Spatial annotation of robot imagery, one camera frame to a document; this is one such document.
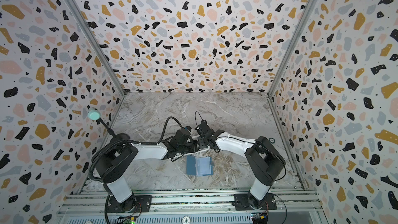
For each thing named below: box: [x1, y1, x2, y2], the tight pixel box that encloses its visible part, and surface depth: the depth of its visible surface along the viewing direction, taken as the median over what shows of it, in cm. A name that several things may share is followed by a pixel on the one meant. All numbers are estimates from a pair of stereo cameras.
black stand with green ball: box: [87, 109, 117, 138], surface depth 67 cm
